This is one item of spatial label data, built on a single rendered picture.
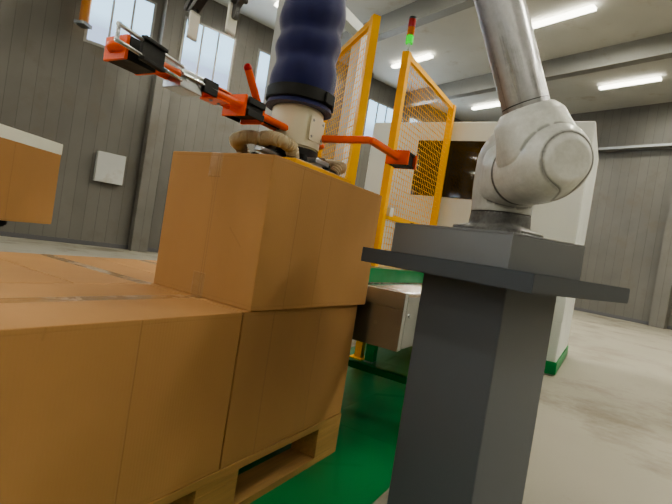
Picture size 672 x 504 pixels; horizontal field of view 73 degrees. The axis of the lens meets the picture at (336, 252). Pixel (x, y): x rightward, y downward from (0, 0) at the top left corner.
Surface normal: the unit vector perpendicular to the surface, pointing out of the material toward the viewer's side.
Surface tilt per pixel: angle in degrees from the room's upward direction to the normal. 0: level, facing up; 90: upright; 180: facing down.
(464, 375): 90
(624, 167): 90
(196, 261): 90
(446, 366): 90
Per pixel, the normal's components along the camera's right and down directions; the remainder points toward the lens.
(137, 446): 0.84, 0.14
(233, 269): -0.54, -0.07
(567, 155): 0.06, 0.15
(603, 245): -0.77, -0.11
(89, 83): 0.62, 0.11
